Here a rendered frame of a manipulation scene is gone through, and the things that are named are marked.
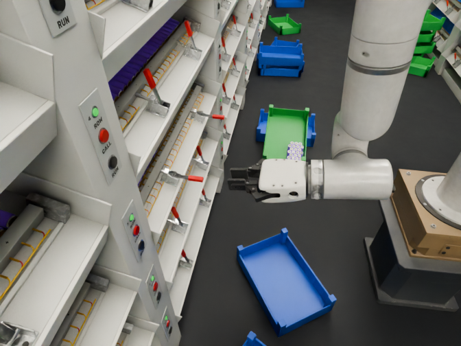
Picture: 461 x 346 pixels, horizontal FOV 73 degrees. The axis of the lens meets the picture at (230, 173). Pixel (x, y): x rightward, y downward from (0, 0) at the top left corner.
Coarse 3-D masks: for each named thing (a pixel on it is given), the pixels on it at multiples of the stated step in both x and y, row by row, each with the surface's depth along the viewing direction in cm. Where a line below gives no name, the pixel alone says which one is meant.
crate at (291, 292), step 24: (264, 240) 115; (288, 240) 116; (240, 264) 113; (264, 264) 114; (288, 264) 114; (264, 288) 107; (288, 288) 107; (312, 288) 107; (288, 312) 101; (312, 312) 101
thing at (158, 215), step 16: (208, 80) 103; (208, 96) 105; (208, 112) 99; (192, 128) 91; (160, 144) 82; (192, 144) 87; (176, 160) 81; (160, 192) 72; (176, 192) 74; (160, 208) 70; (160, 224) 67
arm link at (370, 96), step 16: (352, 64) 47; (352, 80) 49; (368, 80) 46; (384, 80) 46; (400, 80) 46; (352, 96) 50; (368, 96) 48; (384, 96) 47; (400, 96) 50; (352, 112) 51; (368, 112) 50; (384, 112) 50; (336, 128) 67; (352, 128) 53; (368, 128) 52; (384, 128) 52; (336, 144) 70; (352, 144) 68
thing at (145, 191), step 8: (200, 88) 102; (192, 96) 97; (192, 104) 95; (184, 112) 91; (184, 120) 88; (192, 120) 92; (176, 128) 85; (176, 136) 83; (168, 144) 80; (176, 144) 83; (168, 152) 78; (160, 160) 76; (160, 168) 74; (152, 176) 72; (152, 184) 70; (144, 192) 68; (144, 200) 67
